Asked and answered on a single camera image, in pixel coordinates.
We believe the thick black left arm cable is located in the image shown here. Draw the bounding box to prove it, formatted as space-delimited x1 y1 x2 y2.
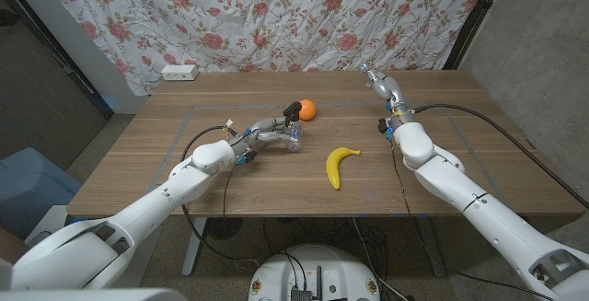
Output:
179 125 261 268

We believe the black round table foot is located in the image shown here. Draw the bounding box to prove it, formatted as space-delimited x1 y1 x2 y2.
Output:
204 216 244 241

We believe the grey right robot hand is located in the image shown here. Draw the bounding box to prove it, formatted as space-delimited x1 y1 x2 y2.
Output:
361 64 416 125

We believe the floral backdrop cloth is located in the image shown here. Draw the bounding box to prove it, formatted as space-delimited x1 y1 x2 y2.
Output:
34 0 493 96

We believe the blue bin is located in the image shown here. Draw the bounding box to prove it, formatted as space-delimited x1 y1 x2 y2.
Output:
0 147 83 242

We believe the yellow toy banana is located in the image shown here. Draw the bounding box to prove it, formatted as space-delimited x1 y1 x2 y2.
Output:
325 146 362 191

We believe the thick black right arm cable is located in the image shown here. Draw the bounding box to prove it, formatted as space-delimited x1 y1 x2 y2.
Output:
411 102 589 210

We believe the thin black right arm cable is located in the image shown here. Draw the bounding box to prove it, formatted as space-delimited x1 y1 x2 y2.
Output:
388 139 549 301

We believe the white power strip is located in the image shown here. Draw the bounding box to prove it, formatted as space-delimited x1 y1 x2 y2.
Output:
160 64 200 82

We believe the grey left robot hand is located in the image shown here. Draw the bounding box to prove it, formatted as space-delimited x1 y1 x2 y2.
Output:
237 115 303 155

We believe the black slanted bar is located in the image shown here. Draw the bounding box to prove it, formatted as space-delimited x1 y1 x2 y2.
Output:
0 0 114 121

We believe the clear spray bottle black nozzle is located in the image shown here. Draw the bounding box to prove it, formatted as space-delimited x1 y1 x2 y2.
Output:
283 100 304 154

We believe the white floor cable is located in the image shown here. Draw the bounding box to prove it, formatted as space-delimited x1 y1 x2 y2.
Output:
352 216 409 301

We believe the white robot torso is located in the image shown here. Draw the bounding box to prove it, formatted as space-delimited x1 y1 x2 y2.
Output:
248 244 382 301

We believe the orange fruit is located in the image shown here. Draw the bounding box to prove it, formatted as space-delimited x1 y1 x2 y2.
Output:
297 98 318 122

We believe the white slanted panel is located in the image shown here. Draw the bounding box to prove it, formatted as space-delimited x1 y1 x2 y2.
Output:
4 0 148 115

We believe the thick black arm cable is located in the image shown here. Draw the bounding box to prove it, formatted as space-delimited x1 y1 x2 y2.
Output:
179 125 261 268
411 102 589 210

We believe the white table leg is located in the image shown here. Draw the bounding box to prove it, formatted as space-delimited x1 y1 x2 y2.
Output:
181 216 208 278

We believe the grey table leg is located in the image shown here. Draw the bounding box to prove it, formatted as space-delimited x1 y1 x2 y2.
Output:
416 216 447 278

